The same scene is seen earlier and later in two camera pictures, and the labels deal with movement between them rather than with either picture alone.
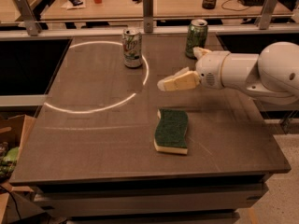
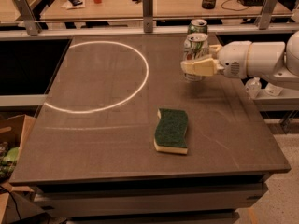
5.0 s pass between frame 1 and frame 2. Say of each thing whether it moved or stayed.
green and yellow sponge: stayed
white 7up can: moved
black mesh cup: stayed
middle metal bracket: stayed
